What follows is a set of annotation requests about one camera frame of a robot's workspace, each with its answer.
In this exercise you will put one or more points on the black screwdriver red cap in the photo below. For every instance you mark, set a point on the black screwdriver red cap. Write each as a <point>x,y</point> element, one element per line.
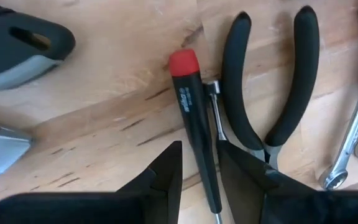
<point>191,109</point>

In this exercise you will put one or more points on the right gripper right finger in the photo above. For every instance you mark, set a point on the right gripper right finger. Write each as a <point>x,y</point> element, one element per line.
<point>291,205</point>

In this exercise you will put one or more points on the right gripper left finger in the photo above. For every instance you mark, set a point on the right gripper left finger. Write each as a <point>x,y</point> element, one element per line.
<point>104,208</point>

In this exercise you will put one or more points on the silver nut driver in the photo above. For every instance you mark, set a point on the silver nut driver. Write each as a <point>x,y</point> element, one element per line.
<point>213,88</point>

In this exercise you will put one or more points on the grey utility knife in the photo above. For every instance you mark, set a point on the grey utility knife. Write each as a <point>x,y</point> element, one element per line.
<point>2,149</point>

